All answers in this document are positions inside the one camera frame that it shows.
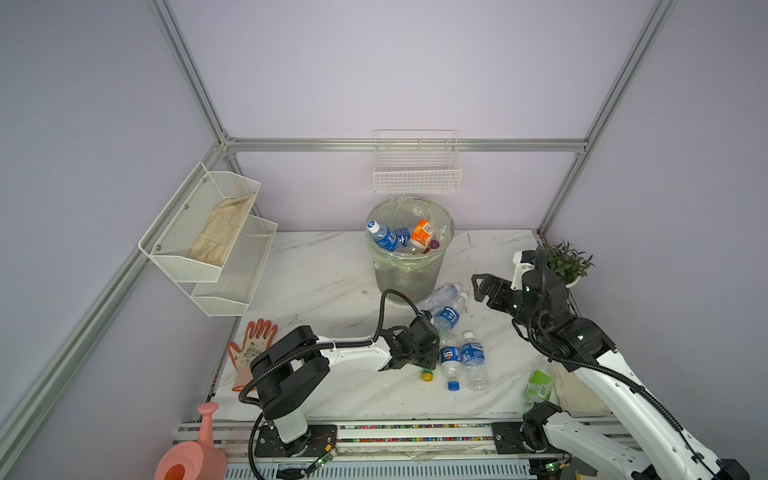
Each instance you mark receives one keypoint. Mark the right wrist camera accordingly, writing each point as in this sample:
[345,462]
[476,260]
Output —
[524,260]

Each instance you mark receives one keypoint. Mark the beige cloth in shelf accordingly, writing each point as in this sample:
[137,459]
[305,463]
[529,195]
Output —
[215,241]

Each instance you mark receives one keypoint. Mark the blue label water bottle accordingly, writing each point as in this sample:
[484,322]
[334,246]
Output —
[447,318]

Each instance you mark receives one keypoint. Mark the white two-tier mesh shelf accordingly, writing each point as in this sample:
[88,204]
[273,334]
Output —
[216,291]

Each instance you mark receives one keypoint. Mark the pepsi bottle blue cap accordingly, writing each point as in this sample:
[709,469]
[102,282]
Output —
[451,362]

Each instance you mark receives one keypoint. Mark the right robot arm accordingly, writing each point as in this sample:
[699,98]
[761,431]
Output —
[667,450]

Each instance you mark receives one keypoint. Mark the orange work glove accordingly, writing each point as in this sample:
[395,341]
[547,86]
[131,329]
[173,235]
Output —
[258,337]

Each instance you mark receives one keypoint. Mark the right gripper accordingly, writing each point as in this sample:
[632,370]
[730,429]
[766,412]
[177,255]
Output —
[497,287]

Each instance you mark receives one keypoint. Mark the pink watering can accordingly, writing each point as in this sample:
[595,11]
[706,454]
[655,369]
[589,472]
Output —
[198,459]

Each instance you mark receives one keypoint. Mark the clear bottle near bin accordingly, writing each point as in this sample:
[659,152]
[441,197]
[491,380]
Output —
[439,298]

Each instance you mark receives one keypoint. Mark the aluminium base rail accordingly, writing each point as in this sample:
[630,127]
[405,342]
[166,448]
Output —
[398,449]

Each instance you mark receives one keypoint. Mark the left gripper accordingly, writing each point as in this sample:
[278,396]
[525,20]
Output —
[431,356]

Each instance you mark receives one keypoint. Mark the potted green plant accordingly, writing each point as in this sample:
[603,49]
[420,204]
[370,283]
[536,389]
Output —
[567,263]

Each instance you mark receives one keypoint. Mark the grey bin with green liner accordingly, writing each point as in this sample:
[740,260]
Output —
[412,273]

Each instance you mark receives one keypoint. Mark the orange label yellow cap bottle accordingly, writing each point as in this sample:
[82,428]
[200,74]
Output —
[422,235]

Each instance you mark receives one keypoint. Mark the white wire wall basket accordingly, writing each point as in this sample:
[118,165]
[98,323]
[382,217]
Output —
[416,161]

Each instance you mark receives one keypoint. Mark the lime label bottle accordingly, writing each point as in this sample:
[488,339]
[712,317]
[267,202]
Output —
[538,389]

